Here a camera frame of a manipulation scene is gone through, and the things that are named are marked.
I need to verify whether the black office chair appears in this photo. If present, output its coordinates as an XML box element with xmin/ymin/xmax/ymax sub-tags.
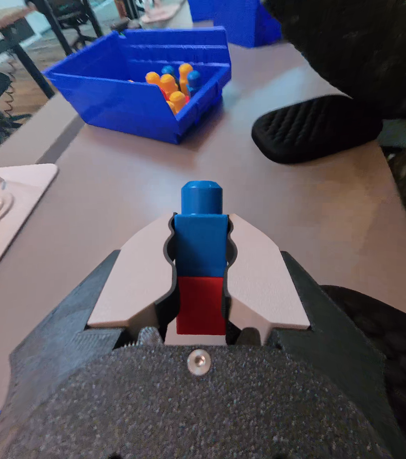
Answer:
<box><xmin>27</xmin><ymin>0</ymin><xmax>104</xmax><ymax>49</ymax></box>

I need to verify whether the red mega block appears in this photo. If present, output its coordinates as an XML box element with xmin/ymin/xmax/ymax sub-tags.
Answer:
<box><xmin>176</xmin><ymin>276</ymin><xmax>227</xmax><ymax>336</ymax></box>

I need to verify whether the pile of mega blocks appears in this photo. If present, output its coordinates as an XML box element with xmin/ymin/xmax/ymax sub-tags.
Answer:
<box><xmin>145</xmin><ymin>63</ymin><xmax>202</xmax><ymax>115</ymax></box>

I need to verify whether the wooden desk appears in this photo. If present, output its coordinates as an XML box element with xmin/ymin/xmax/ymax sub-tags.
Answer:
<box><xmin>0</xmin><ymin>5</ymin><xmax>56</xmax><ymax>99</ymax></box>

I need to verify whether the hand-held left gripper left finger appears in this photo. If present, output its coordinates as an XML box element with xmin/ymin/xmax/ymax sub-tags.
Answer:
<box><xmin>87</xmin><ymin>213</ymin><xmax>181</xmax><ymax>332</ymax></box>

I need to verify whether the white tablet stand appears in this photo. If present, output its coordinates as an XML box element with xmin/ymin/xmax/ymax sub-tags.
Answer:
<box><xmin>0</xmin><ymin>163</ymin><xmax>59</xmax><ymax>278</ymax></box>

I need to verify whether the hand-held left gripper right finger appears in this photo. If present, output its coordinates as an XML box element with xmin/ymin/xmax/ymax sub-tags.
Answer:
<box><xmin>221</xmin><ymin>213</ymin><xmax>311</xmax><ymax>332</ymax></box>

